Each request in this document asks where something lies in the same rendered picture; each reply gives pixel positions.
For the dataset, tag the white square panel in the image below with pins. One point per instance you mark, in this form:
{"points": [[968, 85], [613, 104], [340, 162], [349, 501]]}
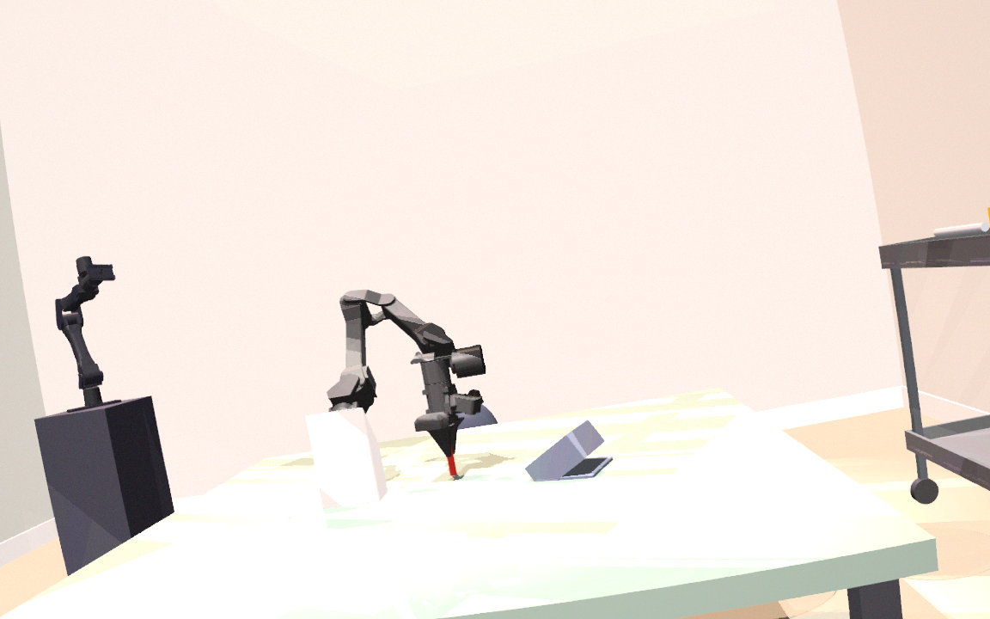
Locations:
{"points": [[566, 460]]}

